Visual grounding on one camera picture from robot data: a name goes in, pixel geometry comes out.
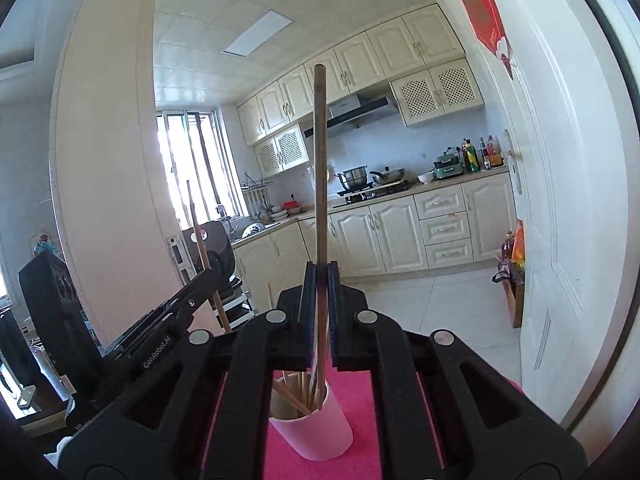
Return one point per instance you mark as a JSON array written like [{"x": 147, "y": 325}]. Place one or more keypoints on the cream lattice-door wall cabinet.
[
  {"x": 435, "y": 91},
  {"x": 280, "y": 150}
]

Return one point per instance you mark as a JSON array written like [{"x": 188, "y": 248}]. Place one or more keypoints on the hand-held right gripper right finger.
[{"x": 336, "y": 335}]

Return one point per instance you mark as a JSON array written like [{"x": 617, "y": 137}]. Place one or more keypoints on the cream upper kitchen cabinets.
[{"x": 360, "y": 60}]

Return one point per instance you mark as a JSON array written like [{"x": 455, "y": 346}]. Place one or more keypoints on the white bowl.
[{"x": 425, "y": 178}]

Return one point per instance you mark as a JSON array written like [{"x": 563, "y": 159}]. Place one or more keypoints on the steel cooking pot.
[{"x": 352, "y": 176}]

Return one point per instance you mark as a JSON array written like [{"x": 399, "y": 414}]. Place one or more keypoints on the metal door strike plate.
[{"x": 178, "y": 260}]

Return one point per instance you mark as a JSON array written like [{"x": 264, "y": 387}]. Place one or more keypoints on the bunch of wooden chopsticks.
[{"x": 295, "y": 400}]

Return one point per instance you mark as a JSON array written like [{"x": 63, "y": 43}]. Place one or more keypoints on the pink cup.
[{"x": 320, "y": 435}]

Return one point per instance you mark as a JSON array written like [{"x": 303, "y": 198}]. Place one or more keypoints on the rectangular ceiling light panel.
[{"x": 257, "y": 32}]

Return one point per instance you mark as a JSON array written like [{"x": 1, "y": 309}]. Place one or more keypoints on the green countertop cooker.
[{"x": 447, "y": 165}]

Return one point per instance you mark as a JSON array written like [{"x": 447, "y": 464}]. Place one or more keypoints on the white panelled door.
[{"x": 550, "y": 210}]

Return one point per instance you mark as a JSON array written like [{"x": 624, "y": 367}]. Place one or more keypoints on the wooden crate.
[{"x": 515, "y": 300}]

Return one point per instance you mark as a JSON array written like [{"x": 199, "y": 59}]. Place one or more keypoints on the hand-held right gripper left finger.
[{"x": 307, "y": 335}]

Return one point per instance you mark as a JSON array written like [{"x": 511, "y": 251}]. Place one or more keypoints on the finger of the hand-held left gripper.
[{"x": 197, "y": 292}]

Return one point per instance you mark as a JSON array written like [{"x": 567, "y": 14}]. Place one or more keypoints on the single wooden chopstick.
[
  {"x": 197, "y": 220},
  {"x": 320, "y": 160}
]

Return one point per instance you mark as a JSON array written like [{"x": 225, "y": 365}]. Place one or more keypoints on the kitchen window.
[{"x": 200, "y": 170}]

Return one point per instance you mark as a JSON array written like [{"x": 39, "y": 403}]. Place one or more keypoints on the dark wok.
[{"x": 387, "y": 175}]

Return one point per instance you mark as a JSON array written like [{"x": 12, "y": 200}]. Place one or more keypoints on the orange snack bag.
[{"x": 519, "y": 245}]

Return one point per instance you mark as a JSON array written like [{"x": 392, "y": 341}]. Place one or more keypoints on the wall utensil rack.
[{"x": 257, "y": 192}]

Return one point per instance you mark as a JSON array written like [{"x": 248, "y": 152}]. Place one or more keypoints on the red paper door decoration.
[{"x": 480, "y": 5}]

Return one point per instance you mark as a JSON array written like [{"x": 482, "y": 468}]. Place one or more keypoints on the row of condiment bottles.
[{"x": 482, "y": 155}]

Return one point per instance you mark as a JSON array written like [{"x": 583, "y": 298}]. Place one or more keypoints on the black gas stove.
[{"x": 375, "y": 192}]

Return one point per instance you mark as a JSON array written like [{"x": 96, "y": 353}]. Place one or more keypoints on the pink round table mat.
[{"x": 357, "y": 400}]

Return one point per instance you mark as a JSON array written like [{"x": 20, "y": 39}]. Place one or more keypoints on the steel range hood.
[{"x": 357, "y": 107}]

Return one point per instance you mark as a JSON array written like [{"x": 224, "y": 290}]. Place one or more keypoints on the red kitchen container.
[{"x": 291, "y": 205}]

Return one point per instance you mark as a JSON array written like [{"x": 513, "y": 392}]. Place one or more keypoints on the cream lower kitchen cabinets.
[{"x": 400, "y": 235}]

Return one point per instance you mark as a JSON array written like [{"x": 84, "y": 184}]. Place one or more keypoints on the cream kitchen cabinets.
[
  {"x": 360, "y": 60},
  {"x": 400, "y": 235}
]

